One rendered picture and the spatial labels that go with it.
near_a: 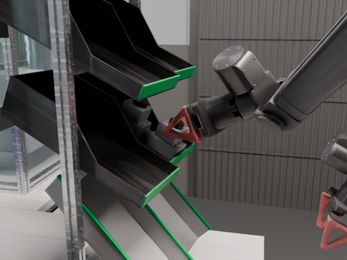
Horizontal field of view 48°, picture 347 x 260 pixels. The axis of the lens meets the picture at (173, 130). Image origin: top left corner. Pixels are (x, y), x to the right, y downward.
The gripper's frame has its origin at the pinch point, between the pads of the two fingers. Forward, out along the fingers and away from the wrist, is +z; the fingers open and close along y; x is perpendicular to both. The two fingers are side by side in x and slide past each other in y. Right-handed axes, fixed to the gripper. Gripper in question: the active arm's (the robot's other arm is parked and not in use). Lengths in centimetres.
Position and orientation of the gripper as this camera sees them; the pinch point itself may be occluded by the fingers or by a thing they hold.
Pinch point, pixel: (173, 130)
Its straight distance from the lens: 76.2
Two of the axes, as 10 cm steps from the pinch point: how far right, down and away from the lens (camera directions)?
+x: 3.6, 9.3, 0.2
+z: -8.1, 3.0, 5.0
